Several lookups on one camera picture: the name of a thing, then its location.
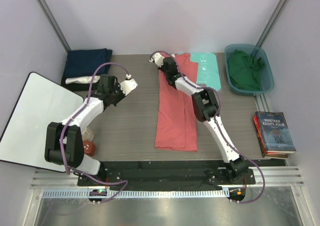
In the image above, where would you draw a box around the purple cable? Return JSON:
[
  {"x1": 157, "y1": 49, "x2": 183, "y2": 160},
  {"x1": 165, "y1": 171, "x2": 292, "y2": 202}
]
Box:
[
  {"x1": 149, "y1": 50, "x2": 266, "y2": 206},
  {"x1": 59, "y1": 62, "x2": 132, "y2": 204}
]

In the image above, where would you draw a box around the black folded t shirt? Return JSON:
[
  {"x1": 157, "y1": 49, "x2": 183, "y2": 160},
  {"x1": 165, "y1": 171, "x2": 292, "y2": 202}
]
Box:
[{"x1": 60, "y1": 70, "x2": 90, "y2": 92}]

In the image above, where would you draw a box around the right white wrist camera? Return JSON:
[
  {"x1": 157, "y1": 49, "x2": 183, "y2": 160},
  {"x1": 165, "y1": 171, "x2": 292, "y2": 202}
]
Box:
[{"x1": 149, "y1": 52, "x2": 165, "y2": 67}]

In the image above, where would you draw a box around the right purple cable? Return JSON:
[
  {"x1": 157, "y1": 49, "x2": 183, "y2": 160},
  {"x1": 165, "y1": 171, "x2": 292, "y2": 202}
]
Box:
[{"x1": 149, "y1": 50, "x2": 266, "y2": 206}]

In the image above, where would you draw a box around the pink t shirt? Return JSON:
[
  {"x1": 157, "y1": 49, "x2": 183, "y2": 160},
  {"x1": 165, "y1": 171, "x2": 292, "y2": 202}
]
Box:
[{"x1": 154, "y1": 52, "x2": 200, "y2": 152}]

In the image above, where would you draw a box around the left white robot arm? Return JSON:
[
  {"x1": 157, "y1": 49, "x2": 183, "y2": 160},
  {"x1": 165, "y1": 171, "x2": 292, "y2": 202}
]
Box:
[{"x1": 44, "y1": 75, "x2": 125, "y2": 186}]

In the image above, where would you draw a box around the teal cutting board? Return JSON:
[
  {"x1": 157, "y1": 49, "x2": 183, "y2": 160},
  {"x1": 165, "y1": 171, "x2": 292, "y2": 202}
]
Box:
[{"x1": 190, "y1": 52, "x2": 221, "y2": 91}]

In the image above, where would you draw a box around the aluminium corner post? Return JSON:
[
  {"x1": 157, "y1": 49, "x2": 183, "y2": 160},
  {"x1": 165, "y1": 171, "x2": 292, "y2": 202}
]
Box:
[
  {"x1": 255, "y1": 0, "x2": 289, "y2": 48},
  {"x1": 36, "y1": 0, "x2": 71, "y2": 51}
]

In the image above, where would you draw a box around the navy folded t shirt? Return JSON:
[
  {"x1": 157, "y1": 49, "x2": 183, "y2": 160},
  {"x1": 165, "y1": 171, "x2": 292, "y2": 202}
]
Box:
[{"x1": 64, "y1": 48, "x2": 113, "y2": 78}]

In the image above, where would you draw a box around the right aluminium corner post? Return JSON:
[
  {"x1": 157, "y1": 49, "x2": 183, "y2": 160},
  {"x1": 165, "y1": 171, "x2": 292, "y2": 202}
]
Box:
[{"x1": 255, "y1": 0, "x2": 289, "y2": 48}]

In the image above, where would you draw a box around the white slotted cable duct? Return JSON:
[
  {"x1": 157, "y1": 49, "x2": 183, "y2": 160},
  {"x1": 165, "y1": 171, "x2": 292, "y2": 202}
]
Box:
[{"x1": 42, "y1": 188, "x2": 230, "y2": 199}]

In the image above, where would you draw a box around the green t shirt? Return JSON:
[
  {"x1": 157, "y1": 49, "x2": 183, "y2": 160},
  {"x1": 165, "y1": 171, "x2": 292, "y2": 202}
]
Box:
[{"x1": 227, "y1": 49, "x2": 265, "y2": 91}]

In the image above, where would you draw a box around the white board black rim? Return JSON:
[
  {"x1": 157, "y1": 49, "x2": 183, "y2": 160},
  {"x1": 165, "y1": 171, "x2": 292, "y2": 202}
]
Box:
[{"x1": 0, "y1": 72, "x2": 84, "y2": 172}]

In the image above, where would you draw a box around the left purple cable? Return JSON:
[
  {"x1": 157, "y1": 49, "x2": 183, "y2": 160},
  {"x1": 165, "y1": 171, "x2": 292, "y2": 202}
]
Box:
[{"x1": 59, "y1": 62, "x2": 132, "y2": 204}]

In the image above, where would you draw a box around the white mug orange inside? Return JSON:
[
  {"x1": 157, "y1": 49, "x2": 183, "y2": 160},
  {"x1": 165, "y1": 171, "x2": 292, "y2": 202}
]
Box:
[{"x1": 81, "y1": 127, "x2": 94, "y2": 142}]

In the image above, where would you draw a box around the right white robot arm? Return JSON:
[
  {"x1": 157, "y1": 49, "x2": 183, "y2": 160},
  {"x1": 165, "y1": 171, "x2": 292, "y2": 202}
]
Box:
[{"x1": 150, "y1": 53, "x2": 249, "y2": 184}]

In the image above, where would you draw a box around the brown cube mug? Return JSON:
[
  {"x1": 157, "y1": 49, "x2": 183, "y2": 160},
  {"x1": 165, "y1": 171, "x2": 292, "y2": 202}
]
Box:
[{"x1": 83, "y1": 141, "x2": 96, "y2": 156}]

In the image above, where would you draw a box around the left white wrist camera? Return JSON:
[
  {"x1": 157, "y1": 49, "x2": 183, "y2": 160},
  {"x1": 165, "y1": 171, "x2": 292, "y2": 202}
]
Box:
[{"x1": 120, "y1": 78, "x2": 138, "y2": 96}]

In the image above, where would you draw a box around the nineteen eighty-four book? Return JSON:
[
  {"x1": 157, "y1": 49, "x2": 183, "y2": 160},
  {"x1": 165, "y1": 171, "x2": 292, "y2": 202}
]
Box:
[{"x1": 255, "y1": 111, "x2": 296, "y2": 154}]

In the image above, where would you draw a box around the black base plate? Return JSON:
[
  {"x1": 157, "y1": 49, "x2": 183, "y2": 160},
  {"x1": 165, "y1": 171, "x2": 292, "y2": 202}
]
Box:
[{"x1": 77, "y1": 160, "x2": 256, "y2": 192}]

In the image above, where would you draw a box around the red book underneath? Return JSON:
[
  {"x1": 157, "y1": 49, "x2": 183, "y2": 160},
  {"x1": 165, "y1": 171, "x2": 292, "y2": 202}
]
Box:
[{"x1": 252, "y1": 115, "x2": 289, "y2": 160}]

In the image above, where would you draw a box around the left aluminium corner post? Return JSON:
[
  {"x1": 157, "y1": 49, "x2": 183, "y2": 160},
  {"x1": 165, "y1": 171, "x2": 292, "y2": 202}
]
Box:
[{"x1": 36, "y1": 0, "x2": 71, "y2": 51}]

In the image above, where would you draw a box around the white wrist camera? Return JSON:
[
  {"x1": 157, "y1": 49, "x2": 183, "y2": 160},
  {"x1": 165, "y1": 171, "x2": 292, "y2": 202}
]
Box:
[
  {"x1": 149, "y1": 52, "x2": 165, "y2": 67},
  {"x1": 120, "y1": 78, "x2": 138, "y2": 96}
]

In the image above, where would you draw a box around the teal plastic basin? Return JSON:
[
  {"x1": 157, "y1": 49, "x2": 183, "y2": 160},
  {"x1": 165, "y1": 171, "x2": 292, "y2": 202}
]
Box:
[{"x1": 224, "y1": 44, "x2": 274, "y2": 96}]

